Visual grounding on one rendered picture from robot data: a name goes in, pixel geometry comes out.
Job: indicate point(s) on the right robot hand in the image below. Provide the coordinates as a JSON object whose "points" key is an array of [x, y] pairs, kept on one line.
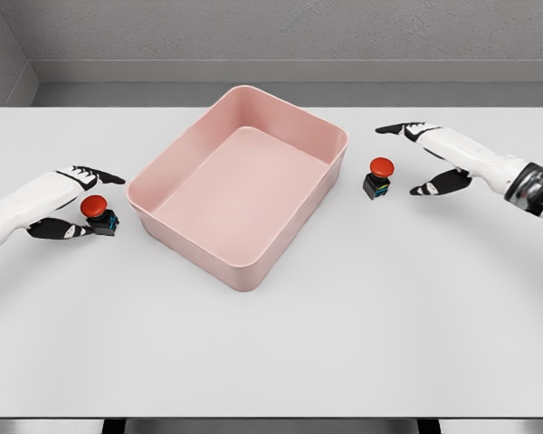
{"points": [[452, 149]]}

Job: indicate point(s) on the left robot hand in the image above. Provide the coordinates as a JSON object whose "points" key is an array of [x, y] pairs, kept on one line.
{"points": [[50, 192]]}

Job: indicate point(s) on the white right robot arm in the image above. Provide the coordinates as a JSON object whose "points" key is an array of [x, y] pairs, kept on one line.
{"points": [[531, 183]]}

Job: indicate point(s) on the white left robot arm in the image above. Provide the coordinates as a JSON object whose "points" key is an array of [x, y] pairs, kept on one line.
{"points": [[0, 221]]}

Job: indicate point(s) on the pink rectangular basket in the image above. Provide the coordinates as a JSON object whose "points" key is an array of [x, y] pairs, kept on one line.
{"points": [[237, 190]]}

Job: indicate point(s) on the red button industrial switch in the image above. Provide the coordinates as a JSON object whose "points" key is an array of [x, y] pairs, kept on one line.
{"points": [[379, 175], [100, 212]]}

